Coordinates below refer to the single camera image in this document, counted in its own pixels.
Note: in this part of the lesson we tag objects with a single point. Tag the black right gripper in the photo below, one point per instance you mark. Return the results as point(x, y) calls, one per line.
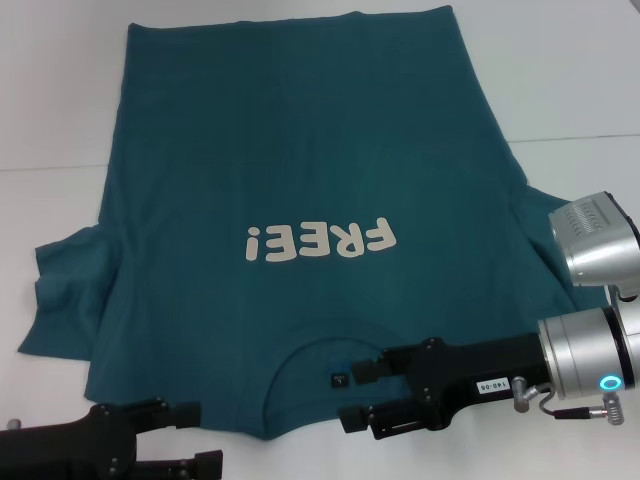
point(475, 365)

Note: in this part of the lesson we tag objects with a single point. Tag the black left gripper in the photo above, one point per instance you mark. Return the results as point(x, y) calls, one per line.
point(75, 450)

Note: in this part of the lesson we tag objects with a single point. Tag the teal t-shirt with FREE print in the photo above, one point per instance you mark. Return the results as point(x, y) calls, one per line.
point(300, 150)

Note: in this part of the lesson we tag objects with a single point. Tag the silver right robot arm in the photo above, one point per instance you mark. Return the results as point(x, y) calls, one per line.
point(575, 350)

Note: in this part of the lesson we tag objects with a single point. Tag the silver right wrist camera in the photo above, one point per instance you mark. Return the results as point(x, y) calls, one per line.
point(585, 240)

